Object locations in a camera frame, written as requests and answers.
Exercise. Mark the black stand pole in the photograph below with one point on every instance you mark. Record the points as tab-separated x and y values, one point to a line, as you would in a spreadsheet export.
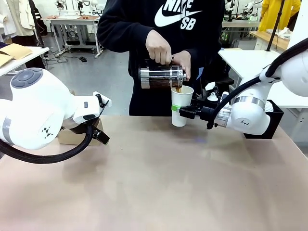
37	24

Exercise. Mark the person in yellow jacket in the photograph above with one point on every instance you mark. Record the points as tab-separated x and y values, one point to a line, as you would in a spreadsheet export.
276	12

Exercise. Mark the person's right forearm black sleeve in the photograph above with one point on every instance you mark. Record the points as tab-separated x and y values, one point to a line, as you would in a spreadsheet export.
125	36

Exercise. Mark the black chair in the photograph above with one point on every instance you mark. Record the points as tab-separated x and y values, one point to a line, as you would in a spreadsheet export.
226	80

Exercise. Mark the white coat person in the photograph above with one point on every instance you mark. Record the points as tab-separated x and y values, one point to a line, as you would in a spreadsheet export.
14	16

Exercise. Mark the white side table with envelopes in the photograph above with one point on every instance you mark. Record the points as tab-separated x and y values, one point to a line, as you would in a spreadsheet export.
24	57

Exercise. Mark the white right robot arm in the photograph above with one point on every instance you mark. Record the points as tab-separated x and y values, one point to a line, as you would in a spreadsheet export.
250	115

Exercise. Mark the person's black Nike hoodie torso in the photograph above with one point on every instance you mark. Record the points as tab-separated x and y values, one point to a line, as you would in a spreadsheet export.
149	14

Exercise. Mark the brown paper envelope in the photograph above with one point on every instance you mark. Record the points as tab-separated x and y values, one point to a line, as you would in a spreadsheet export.
16	51

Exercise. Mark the grey long background table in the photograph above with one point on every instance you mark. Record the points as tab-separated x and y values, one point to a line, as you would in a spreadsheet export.
240	23

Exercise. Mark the black lid holder box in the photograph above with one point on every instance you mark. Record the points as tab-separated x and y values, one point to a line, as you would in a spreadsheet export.
276	120

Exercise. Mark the person's left hand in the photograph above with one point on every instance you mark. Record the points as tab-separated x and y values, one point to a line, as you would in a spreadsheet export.
184	62

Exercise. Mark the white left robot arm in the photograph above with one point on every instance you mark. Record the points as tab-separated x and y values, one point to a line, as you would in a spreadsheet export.
36	108

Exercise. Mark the black object on floor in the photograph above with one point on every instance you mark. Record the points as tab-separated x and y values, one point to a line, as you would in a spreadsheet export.
82	59

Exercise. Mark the wooden background table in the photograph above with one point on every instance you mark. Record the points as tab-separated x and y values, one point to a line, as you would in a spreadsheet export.
269	38

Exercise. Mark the person's left forearm black sleeve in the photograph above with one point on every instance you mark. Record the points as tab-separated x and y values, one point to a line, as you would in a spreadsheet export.
207	53

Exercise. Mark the person's right hand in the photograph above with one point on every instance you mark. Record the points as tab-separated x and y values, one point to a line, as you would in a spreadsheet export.
158	48

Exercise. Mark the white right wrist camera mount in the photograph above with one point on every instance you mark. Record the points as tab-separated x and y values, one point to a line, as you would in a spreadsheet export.
213	96

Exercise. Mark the grey background workbench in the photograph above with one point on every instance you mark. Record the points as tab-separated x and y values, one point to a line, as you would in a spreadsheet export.
72	24

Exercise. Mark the stack of white spare lids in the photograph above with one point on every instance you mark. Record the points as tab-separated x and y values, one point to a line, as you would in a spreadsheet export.
270	107

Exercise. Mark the black tripod pole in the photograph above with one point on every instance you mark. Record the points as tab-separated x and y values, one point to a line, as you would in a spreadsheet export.
275	24

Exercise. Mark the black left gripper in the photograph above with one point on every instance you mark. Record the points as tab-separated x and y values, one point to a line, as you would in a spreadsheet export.
77	127

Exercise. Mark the white paper cup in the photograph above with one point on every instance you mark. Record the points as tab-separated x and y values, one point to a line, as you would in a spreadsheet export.
181	106

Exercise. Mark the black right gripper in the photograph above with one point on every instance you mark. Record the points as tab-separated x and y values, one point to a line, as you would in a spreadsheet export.
209	113

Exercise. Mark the glass french press coffee pot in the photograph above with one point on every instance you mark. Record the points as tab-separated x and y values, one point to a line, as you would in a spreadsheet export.
158	77

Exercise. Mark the brown cardboard cup carrier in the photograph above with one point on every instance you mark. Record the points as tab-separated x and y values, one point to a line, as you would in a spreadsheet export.
72	139

